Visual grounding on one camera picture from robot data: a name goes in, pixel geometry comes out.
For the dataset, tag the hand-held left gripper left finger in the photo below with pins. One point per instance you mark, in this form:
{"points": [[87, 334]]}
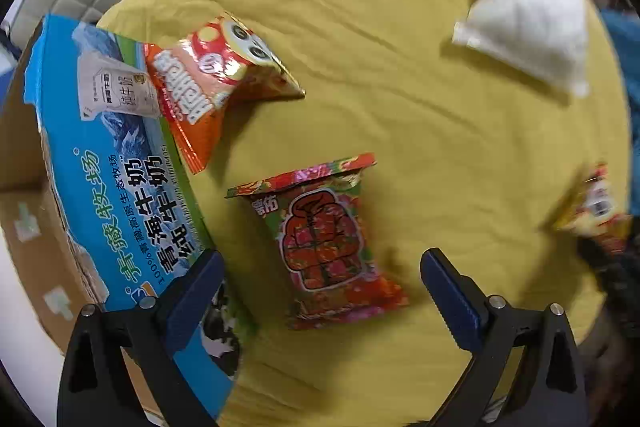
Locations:
{"points": [[196, 291]]}

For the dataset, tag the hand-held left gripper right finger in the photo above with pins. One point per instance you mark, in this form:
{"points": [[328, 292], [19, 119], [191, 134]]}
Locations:
{"points": [[451, 293]]}

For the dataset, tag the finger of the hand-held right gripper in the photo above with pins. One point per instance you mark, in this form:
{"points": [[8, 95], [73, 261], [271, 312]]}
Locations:
{"points": [[612, 269]]}

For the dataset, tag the blue cardboard milk box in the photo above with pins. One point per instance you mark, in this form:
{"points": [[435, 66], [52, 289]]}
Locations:
{"points": [[107, 187]]}

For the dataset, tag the orange snack packet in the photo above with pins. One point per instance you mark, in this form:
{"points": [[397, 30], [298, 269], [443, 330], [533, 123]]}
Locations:
{"points": [[200, 82]]}

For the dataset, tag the red floral snack packet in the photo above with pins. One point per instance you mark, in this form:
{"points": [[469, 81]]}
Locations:
{"points": [[320, 242]]}

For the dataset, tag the white soft pouch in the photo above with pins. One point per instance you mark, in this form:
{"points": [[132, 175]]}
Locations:
{"points": [[525, 12]]}

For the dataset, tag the yellow bed sheet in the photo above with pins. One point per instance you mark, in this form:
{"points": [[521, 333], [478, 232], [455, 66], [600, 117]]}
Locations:
{"points": [[400, 117]]}

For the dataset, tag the yellow red snack packet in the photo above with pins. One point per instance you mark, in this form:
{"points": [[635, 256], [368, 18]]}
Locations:
{"points": [[600, 202]]}

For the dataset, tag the blue cloth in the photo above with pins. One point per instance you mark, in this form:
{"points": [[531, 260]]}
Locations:
{"points": [[624, 57]]}

